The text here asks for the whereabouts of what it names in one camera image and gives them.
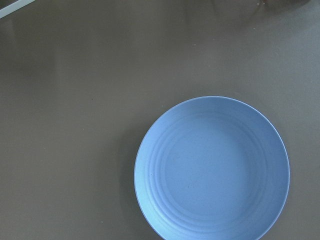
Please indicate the blue ceramic plate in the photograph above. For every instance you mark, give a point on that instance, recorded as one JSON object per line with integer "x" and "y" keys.
{"x": 212, "y": 168}

